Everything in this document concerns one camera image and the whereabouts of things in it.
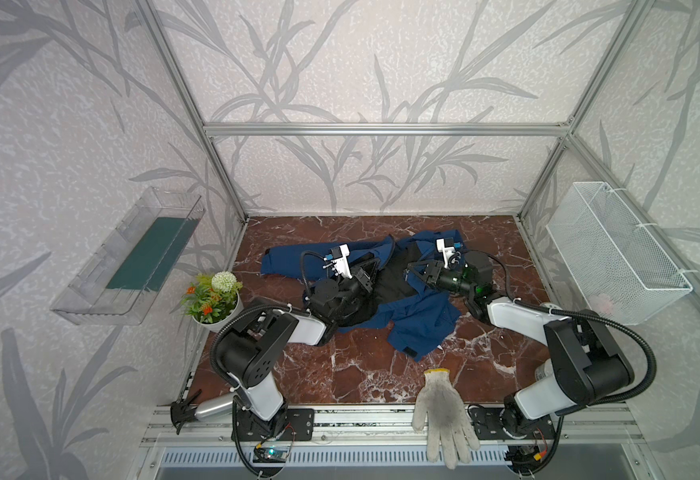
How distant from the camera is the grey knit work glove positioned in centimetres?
72

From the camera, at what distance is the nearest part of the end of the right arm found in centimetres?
70

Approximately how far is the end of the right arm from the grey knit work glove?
0.86 ft
